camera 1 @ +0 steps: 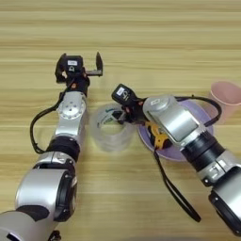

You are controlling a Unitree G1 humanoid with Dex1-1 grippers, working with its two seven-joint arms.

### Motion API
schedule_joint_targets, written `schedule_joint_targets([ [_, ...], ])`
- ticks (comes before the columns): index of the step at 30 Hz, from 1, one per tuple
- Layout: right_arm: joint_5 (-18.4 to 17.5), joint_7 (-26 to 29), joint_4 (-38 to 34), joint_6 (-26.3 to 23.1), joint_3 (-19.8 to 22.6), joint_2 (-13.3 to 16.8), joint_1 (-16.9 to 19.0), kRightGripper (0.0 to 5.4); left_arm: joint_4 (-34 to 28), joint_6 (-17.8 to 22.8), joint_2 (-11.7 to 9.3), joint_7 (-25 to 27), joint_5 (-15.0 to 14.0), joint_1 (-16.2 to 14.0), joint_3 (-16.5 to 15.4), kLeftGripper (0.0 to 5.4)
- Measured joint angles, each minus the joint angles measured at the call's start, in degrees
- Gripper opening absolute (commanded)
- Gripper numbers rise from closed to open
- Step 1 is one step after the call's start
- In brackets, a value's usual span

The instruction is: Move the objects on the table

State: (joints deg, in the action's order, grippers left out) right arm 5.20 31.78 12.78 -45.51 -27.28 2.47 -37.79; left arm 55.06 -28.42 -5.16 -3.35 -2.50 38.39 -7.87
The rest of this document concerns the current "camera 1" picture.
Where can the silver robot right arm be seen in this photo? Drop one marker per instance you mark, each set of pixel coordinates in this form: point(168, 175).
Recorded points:
point(175, 122)

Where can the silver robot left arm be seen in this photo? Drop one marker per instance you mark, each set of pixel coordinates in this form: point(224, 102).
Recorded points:
point(70, 122)

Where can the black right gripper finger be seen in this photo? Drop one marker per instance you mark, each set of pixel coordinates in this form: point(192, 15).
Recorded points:
point(120, 117)

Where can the pink plastic cup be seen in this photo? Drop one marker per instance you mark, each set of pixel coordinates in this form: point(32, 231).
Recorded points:
point(226, 94)

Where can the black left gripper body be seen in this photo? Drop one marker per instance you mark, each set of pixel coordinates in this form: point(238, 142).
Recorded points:
point(79, 82)

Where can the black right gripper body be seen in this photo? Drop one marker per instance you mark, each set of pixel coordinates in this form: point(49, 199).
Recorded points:
point(135, 110)

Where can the purple round plate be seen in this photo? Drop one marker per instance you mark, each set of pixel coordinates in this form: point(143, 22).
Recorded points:
point(204, 117)

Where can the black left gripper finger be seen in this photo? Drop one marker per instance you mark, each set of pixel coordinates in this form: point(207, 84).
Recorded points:
point(59, 71)
point(99, 62)

